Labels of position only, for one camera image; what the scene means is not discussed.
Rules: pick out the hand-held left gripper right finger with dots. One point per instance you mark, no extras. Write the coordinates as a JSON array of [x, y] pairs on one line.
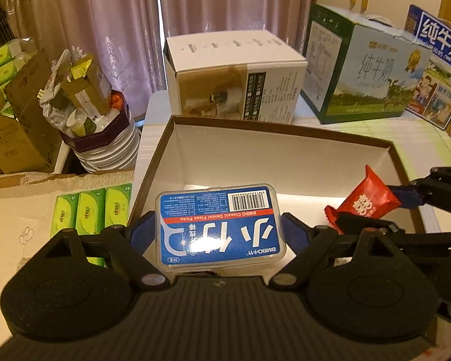
[[294, 233]]

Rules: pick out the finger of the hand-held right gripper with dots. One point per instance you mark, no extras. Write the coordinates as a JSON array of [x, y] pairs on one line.
[[406, 195], [360, 220]]

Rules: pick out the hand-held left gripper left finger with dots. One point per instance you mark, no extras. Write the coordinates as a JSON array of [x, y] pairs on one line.
[[142, 233]]

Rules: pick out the red snack packet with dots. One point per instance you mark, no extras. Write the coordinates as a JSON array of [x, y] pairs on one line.
[[364, 199]]

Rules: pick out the blue dental floss box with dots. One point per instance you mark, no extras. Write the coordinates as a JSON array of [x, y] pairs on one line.
[[218, 233]]

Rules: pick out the brown cardboard box white inside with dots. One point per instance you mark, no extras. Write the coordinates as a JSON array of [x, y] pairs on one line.
[[285, 158]]

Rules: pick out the green flower-print tissue pack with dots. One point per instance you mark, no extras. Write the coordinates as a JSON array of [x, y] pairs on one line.
[[64, 214], [91, 210], [118, 205]]

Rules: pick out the full waste bin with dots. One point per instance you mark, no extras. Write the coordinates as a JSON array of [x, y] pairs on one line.
[[101, 135]]

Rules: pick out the large beige cardboard carton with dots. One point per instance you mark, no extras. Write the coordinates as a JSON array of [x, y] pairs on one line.
[[18, 210]]

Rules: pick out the white paper cup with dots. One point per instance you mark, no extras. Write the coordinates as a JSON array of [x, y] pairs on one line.
[[79, 122]]

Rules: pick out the green milk carton case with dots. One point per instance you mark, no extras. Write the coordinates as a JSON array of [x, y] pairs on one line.
[[360, 71]]

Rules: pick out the blue milk carton case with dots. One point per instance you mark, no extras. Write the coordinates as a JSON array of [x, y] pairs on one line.
[[439, 64]]

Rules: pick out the crumpled cardboard carton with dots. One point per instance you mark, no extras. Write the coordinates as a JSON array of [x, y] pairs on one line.
[[88, 86]]

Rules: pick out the crumpled plastic bag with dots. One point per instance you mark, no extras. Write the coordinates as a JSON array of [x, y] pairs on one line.
[[56, 97]]

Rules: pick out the brown cardboard carton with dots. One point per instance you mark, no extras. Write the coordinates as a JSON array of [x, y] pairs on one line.
[[15, 135]]

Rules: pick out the stack of green tissue packs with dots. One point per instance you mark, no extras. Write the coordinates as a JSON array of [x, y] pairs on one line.
[[7, 64]]

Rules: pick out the mauve curtain panel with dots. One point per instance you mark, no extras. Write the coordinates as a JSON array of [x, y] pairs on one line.
[[229, 0], [90, 18]]

